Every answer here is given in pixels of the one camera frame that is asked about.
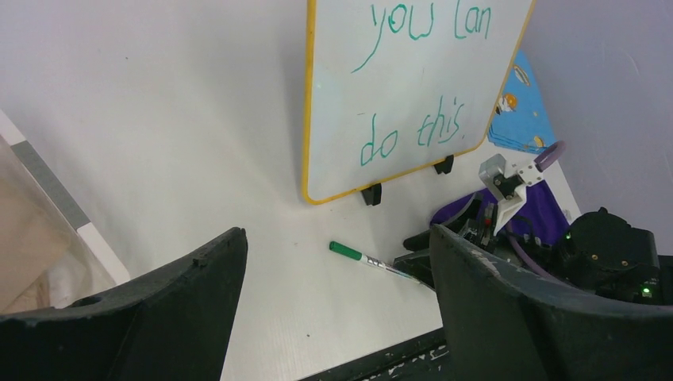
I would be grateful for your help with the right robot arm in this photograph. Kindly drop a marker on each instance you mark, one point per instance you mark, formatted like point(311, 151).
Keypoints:
point(600, 252)

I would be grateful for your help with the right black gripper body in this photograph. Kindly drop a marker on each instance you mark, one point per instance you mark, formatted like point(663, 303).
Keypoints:
point(476, 223)

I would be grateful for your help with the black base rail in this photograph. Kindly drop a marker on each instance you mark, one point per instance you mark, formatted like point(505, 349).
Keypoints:
point(425, 357)

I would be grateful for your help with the yellow framed whiteboard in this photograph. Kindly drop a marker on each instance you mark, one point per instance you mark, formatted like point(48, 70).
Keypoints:
point(393, 87)

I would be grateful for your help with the green marker cap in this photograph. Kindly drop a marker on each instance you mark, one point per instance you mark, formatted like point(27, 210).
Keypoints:
point(344, 250)

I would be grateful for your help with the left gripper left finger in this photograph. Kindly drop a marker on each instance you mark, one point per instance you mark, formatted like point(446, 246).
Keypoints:
point(172, 323)

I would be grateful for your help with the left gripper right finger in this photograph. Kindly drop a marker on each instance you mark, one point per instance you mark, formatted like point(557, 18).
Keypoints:
point(503, 322)

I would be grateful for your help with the purple cloth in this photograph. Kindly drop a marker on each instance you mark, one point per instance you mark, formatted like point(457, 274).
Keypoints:
point(544, 217)

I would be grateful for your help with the blue cartoon cloth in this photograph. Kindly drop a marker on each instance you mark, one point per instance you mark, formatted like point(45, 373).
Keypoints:
point(521, 121)

